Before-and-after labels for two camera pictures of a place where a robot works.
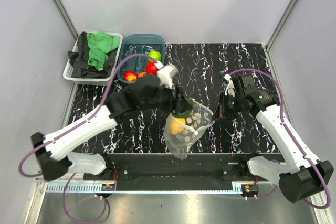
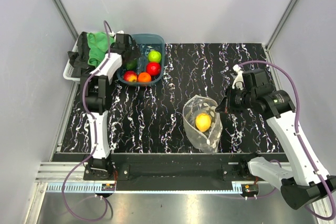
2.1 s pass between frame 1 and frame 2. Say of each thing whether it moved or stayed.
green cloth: stayed
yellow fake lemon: moved
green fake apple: stayed
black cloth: stayed
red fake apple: stayed
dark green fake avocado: moved
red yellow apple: stayed
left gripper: moved
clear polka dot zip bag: moved
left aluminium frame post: stayed
